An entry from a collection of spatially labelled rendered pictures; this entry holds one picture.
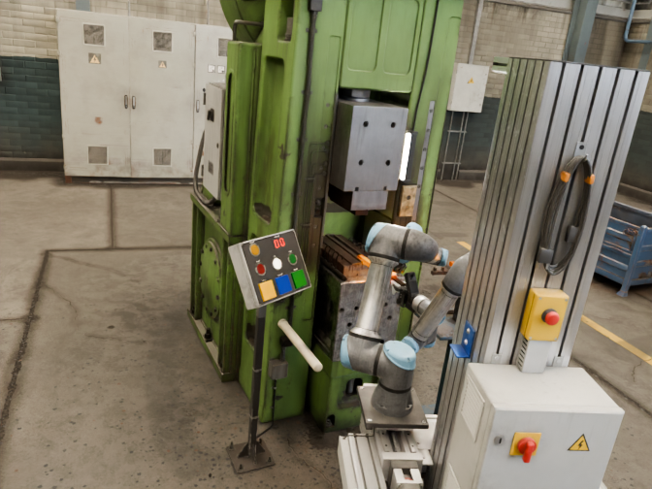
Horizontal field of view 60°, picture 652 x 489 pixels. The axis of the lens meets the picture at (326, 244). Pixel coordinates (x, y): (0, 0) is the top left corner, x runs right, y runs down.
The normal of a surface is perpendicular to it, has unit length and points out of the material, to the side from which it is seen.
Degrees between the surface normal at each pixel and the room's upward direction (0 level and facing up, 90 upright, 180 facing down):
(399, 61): 90
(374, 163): 90
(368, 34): 90
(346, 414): 89
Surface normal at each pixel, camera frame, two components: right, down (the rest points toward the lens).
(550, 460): 0.08, 0.34
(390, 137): 0.43, 0.34
